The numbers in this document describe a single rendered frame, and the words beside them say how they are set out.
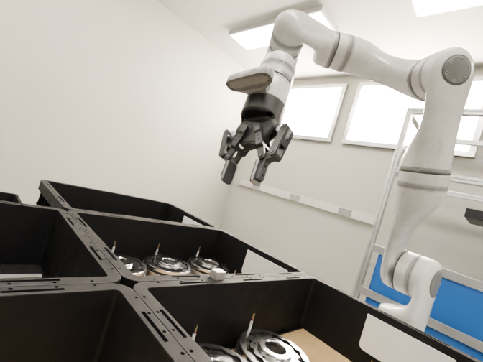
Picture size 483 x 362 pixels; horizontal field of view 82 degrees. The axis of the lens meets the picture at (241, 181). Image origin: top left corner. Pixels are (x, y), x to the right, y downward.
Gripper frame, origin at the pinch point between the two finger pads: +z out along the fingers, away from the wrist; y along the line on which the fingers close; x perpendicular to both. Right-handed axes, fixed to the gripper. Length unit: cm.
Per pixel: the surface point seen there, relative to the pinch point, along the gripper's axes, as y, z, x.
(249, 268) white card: 11.5, 12.2, -26.5
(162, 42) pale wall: 250, -209, -75
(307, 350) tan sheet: -8.8, 22.8, -20.7
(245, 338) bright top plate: -5.2, 22.9, -5.9
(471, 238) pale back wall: -36, -79, -265
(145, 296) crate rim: -3.7, 20.3, 12.2
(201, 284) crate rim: -2.7, 17.8, 3.7
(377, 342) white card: -18.4, 18.1, -24.8
